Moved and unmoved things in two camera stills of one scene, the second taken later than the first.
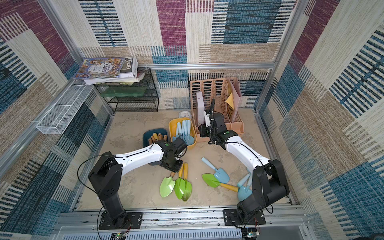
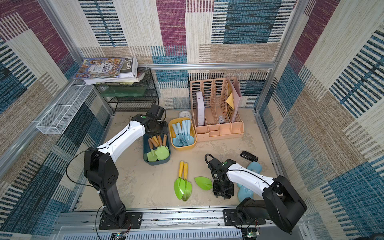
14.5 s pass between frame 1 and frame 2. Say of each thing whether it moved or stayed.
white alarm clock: stayed
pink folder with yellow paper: stayed
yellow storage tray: stayed
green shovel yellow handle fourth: stayed
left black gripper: moved
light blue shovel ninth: stayed
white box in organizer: stayed
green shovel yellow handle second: stayed
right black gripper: moved
